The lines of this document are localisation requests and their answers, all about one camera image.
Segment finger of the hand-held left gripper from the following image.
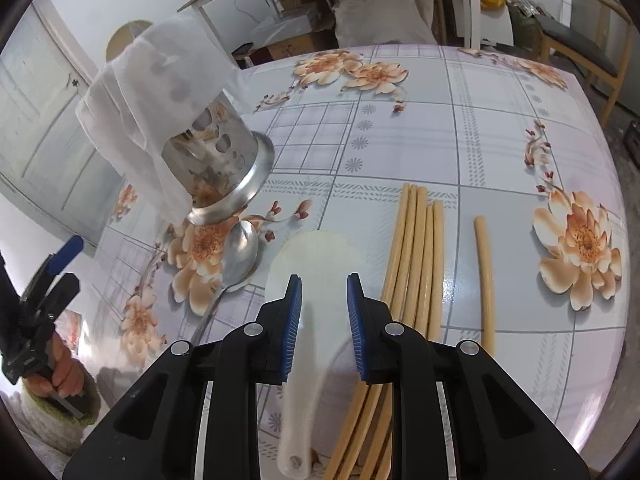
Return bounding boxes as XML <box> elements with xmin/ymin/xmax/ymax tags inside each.
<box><xmin>37</xmin><ymin>271</ymin><xmax>82</xmax><ymax>332</ymax></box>
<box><xmin>22</xmin><ymin>235</ymin><xmax>85</xmax><ymax>307</ymax></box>

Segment white sack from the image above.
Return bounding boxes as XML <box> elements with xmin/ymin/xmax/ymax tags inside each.
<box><xmin>334</xmin><ymin>0</ymin><xmax>438</xmax><ymax>48</ymax></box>

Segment light wooden table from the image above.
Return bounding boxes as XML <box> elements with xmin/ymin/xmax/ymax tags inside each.
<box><xmin>177</xmin><ymin>0</ymin><xmax>483</xmax><ymax>68</ymax></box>

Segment white panel door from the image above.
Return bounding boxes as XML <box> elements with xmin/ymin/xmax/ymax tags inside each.
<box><xmin>0</xmin><ymin>2</ymin><xmax>126</xmax><ymax>246</ymax></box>

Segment cardboard box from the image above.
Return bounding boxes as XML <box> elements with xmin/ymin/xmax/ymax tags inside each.
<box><xmin>267</xmin><ymin>30</ymin><xmax>336</xmax><ymax>60</ymax></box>

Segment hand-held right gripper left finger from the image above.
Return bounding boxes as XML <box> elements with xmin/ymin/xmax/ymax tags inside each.
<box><xmin>62</xmin><ymin>274</ymin><xmax>304</xmax><ymax>480</ymax></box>

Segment white tissue paper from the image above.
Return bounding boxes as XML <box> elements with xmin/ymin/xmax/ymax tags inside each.
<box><xmin>75</xmin><ymin>12</ymin><xmax>241</xmax><ymax>226</ymax></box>

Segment dark green sack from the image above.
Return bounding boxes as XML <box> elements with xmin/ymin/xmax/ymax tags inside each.
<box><xmin>507</xmin><ymin>0</ymin><xmax>543</xmax><ymax>48</ymax></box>

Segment white plastic rice spoon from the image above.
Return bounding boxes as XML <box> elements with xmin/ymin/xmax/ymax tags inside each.
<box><xmin>264</xmin><ymin>230</ymin><xmax>368</xmax><ymax>478</ymax></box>

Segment person's left hand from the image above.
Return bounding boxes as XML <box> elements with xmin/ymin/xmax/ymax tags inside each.
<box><xmin>22</xmin><ymin>332</ymin><xmax>87</xmax><ymax>400</ymax></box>

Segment wooden chair dark seat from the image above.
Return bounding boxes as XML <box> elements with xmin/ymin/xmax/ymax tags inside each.
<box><xmin>537</xmin><ymin>0</ymin><xmax>631</xmax><ymax>128</ymax></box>

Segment metal utensil holder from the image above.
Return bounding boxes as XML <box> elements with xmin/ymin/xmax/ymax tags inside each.
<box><xmin>160</xmin><ymin>102</ymin><xmax>276</xmax><ymax>226</ymax></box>

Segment white storage box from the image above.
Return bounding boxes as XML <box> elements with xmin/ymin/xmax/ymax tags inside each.
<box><xmin>252</xmin><ymin>10</ymin><xmax>321</xmax><ymax>41</ymax></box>

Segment white flat board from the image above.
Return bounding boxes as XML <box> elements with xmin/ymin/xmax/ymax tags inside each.
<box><xmin>480</xmin><ymin>7</ymin><xmax>516</xmax><ymax>46</ymax></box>

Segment floral tablecloth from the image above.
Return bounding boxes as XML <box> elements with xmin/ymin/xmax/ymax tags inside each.
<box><xmin>87</xmin><ymin>44</ymin><xmax>628</xmax><ymax>480</ymax></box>

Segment metal spoon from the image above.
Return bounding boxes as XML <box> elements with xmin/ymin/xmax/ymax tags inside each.
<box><xmin>190</xmin><ymin>220</ymin><xmax>261</xmax><ymax>343</ymax></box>

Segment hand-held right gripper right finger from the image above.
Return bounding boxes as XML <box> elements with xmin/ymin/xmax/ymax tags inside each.
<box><xmin>346</xmin><ymin>273</ymin><xmax>591</xmax><ymax>480</ymax></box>

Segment round beige disc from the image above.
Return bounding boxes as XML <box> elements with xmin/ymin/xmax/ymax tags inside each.
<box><xmin>105</xmin><ymin>20</ymin><xmax>153</xmax><ymax>61</ymax></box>

